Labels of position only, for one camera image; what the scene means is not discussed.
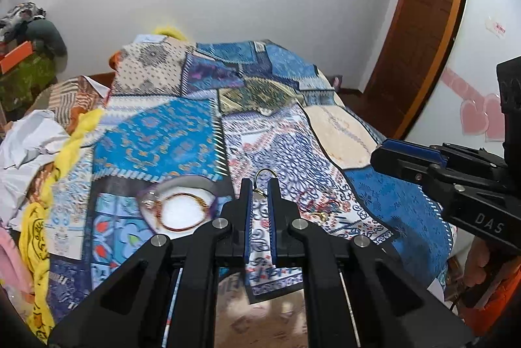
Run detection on green patterned cloth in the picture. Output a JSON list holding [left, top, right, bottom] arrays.
[[0, 51, 58, 113]]

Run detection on person's right hand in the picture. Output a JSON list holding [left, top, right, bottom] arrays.
[[463, 237, 491, 288]]

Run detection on pile of dark clothes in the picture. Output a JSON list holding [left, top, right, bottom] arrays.
[[0, 4, 68, 58]]

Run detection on blue patchwork blanket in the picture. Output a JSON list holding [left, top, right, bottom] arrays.
[[44, 35, 460, 328]]

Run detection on red and gold bracelet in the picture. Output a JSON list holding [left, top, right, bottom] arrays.
[[155, 191, 216, 234]]

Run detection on orange box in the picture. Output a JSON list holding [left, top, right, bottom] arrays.
[[0, 41, 34, 75]]

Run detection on white heart-shaped dish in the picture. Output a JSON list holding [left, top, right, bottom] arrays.
[[137, 174, 218, 240]]

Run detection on gold hoop earring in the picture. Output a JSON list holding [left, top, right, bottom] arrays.
[[253, 168, 273, 195]]

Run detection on orange striped cloth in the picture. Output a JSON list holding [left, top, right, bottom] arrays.
[[35, 75, 111, 133]]

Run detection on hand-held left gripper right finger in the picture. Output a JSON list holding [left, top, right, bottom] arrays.
[[268, 178, 476, 348]]

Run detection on small pink wall sticker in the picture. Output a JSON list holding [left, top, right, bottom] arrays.
[[484, 16, 508, 38]]

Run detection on pink heart wall stickers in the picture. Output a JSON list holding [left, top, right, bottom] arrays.
[[441, 67, 507, 143]]

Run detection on beige patterned bed sheet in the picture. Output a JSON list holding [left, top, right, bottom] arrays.
[[214, 277, 312, 348]]

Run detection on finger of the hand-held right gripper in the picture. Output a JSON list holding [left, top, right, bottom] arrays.
[[378, 139, 446, 170], [370, 148, 434, 188]]

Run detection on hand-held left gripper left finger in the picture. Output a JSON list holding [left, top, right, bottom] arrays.
[[48, 178, 253, 348]]

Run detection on yellow printed scarf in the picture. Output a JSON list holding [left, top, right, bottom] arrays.
[[18, 108, 106, 344]]

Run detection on white crumpled cloth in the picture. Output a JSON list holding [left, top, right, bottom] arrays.
[[0, 109, 70, 230]]

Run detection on brown wooden door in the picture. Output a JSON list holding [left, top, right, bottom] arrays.
[[361, 0, 473, 141]]

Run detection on pink cloth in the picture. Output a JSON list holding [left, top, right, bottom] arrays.
[[0, 224, 35, 294]]

